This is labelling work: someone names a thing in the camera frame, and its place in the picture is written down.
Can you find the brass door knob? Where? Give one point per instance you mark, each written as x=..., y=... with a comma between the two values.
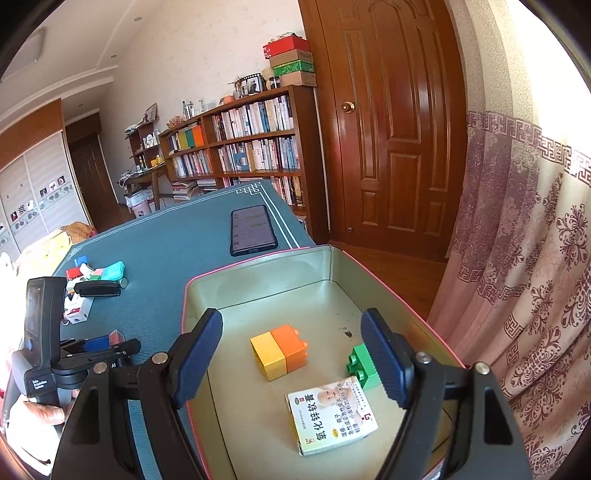
x=347, y=107

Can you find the green building block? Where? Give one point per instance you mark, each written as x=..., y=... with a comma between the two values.
x=359, y=364

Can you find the white medicine box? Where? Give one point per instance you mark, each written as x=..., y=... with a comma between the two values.
x=332, y=415

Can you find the white box with red label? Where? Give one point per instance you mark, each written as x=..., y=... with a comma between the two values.
x=76, y=316

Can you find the patterned curtain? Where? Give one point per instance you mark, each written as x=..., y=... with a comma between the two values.
x=531, y=277

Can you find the brown wooden door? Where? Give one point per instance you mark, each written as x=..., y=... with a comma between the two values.
x=401, y=138

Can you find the rows of books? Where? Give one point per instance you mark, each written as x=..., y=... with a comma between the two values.
x=258, y=120

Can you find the long red building block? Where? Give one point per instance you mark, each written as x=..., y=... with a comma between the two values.
x=74, y=273

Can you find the brown cardboard box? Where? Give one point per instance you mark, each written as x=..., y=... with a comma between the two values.
x=293, y=57

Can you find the sliding door wardrobe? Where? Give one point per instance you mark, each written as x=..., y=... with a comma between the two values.
x=37, y=184

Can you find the green patterned box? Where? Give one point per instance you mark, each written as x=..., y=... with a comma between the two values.
x=295, y=69

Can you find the plain cardboard box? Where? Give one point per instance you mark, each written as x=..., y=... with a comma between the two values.
x=299, y=79

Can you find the yellow plaid blanket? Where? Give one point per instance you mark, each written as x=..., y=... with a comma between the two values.
x=46, y=249

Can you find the person's left hand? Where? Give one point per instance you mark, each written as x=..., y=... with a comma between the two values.
x=44, y=413

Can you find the dark wooden door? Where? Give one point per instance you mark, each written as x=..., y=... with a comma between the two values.
x=94, y=180

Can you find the metal tin box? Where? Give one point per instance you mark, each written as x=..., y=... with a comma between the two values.
x=295, y=304

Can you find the black smartphone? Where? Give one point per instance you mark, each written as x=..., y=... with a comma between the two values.
x=251, y=230

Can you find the pink building block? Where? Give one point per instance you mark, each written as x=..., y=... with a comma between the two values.
x=97, y=275

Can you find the film strip picture frame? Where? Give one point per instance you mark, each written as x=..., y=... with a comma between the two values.
x=252, y=84

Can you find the teal cloth-covered desktop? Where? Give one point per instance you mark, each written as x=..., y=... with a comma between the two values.
x=175, y=258

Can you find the orange building block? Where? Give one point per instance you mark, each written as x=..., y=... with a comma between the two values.
x=293, y=353

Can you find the red cardboard box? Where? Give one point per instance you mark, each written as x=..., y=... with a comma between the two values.
x=286, y=45

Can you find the small picture frame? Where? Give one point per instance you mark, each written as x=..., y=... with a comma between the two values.
x=151, y=112

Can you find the wooden bookshelf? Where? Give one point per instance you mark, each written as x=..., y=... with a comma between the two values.
x=308, y=152

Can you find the ceiling light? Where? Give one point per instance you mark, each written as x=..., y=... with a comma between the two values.
x=32, y=44

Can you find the small wooden desk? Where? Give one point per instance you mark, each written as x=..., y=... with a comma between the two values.
x=147, y=171

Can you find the pink trash bin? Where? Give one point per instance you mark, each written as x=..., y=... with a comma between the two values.
x=141, y=207

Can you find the stack of magazines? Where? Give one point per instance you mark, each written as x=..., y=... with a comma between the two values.
x=194, y=189

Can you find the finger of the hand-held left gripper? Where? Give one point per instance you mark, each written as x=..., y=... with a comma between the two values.
x=117, y=348
x=97, y=288

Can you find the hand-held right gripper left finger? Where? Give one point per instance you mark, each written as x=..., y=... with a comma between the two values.
x=203, y=355

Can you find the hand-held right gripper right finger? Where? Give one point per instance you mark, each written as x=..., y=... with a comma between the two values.
x=385, y=355

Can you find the small wooden shelf unit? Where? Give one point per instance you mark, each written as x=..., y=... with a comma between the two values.
x=138, y=143

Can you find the blue building block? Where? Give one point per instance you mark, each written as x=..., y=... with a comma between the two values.
x=81, y=261

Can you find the beige yarn ball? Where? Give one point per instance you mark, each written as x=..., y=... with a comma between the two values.
x=268, y=74

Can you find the yellow building block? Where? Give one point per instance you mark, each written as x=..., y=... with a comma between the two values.
x=268, y=357

